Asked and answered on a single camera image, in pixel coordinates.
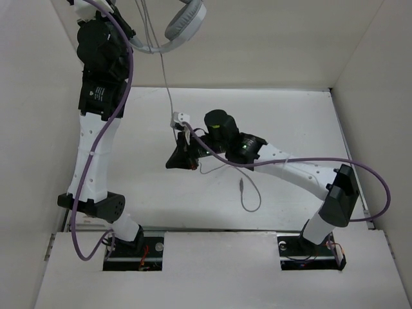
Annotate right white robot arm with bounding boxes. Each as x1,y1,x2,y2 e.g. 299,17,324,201
165,109,359,254

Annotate purple cable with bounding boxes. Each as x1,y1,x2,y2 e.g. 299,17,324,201
185,124,392,223
70,0,135,261

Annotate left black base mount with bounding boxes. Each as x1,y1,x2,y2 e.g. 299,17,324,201
102,228,164,272

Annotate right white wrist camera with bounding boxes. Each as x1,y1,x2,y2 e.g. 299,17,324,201
170,111,190,132

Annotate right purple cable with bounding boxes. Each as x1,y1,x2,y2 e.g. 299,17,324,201
185,124,392,223

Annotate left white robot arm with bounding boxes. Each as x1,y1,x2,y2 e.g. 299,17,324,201
57,5,144,256

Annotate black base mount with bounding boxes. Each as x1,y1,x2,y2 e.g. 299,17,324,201
102,228,164,272
276,232,347,272

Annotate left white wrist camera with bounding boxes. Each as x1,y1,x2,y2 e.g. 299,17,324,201
68,0,114,21

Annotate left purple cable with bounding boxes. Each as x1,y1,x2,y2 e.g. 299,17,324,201
70,0,135,261

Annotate white grey headphones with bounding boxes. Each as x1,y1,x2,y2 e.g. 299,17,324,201
129,1,207,54

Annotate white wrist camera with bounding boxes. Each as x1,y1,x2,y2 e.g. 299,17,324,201
68,0,114,21
170,111,190,132

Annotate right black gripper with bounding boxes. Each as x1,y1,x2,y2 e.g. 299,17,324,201
166,129,229,170

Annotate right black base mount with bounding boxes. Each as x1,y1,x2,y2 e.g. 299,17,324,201
276,232,347,272

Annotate grey headphone cable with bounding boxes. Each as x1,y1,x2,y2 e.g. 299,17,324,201
135,0,262,212

